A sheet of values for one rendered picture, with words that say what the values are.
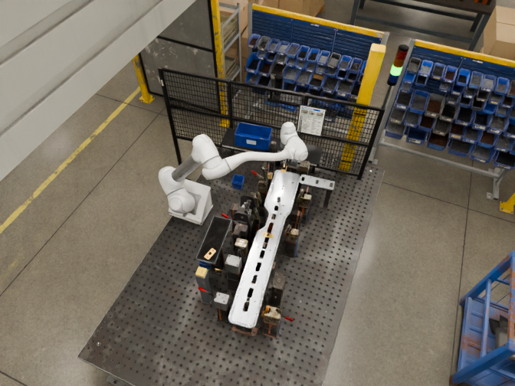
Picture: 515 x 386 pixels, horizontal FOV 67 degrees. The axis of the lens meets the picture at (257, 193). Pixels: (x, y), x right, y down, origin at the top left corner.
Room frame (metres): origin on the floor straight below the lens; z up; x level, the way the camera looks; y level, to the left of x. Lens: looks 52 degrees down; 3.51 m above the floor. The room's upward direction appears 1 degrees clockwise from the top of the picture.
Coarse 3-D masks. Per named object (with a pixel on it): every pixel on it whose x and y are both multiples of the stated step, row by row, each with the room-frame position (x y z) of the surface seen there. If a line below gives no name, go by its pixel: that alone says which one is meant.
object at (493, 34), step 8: (496, 8) 4.41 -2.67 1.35; (504, 8) 4.42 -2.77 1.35; (512, 8) 4.42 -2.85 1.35; (496, 16) 4.25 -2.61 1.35; (504, 16) 4.24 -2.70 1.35; (512, 16) 4.25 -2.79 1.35; (488, 24) 4.40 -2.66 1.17; (496, 24) 4.08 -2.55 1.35; (504, 24) 4.08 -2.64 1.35; (512, 24) 4.08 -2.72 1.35; (488, 32) 4.22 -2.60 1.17; (496, 32) 3.90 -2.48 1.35; (504, 32) 3.90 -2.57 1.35; (512, 32) 3.91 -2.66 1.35; (488, 40) 4.04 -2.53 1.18; (496, 40) 3.76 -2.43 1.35; (504, 40) 3.75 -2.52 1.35; (512, 40) 3.76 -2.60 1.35; (488, 48) 3.87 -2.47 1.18; (496, 48) 3.74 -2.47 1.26; (504, 48) 3.71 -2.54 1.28; (512, 48) 3.69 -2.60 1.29; (496, 56) 3.73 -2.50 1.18; (504, 56) 3.70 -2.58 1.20; (512, 56) 3.68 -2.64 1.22
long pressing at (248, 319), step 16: (288, 176) 2.14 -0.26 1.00; (272, 192) 1.96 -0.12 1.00; (288, 192) 1.97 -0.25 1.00; (272, 208) 1.80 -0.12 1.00; (288, 208) 1.80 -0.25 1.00; (256, 240) 1.50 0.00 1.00; (272, 240) 1.50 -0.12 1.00; (256, 256) 1.37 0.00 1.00; (272, 256) 1.38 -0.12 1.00; (256, 272) 1.25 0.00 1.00; (240, 288) 1.12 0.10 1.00; (256, 288) 1.12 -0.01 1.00; (240, 304) 1.01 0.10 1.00; (256, 304) 1.01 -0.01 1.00; (240, 320) 0.90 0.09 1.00; (256, 320) 0.90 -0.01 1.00
